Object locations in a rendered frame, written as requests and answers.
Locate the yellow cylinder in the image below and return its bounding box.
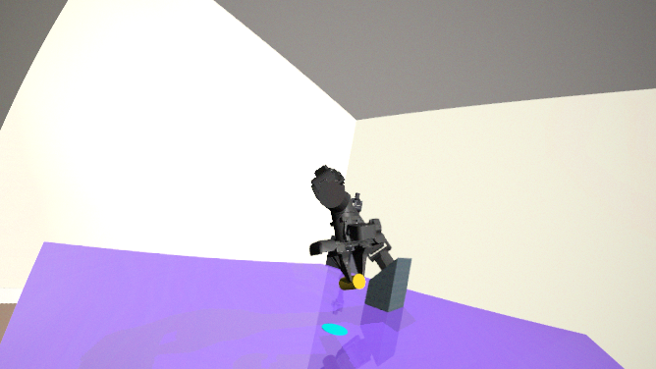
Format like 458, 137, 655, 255
339, 275, 365, 290

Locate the cyan circle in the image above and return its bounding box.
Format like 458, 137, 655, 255
321, 324, 348, 336

